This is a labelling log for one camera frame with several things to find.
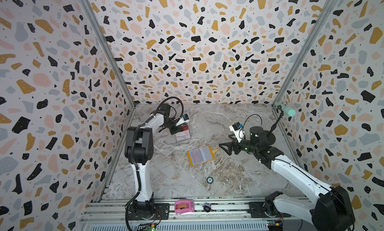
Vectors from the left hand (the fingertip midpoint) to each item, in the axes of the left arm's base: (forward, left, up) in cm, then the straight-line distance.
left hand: (183, 125), depth 99 cm
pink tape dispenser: (-47, -2, -3) cm, 47 cm away
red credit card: (-1, -2, -1) cm, 2 cm away
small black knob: (-47, -14, -3) cm, 50 cm away
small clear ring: (-35, -25, -4) cm, 43 cm away
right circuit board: (-55, -47, -8) cm, 72 cm away
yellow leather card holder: (-19, -12, -7) cm, 23 cm away
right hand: (-19, -24, +13) cm, 33 cm away
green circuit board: (-55, +12, -7) cm, 56 cm away
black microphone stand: (-6, -57, +6) cm, 58 cm away
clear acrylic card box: (-5, -1, -5) cm, 7 cm away
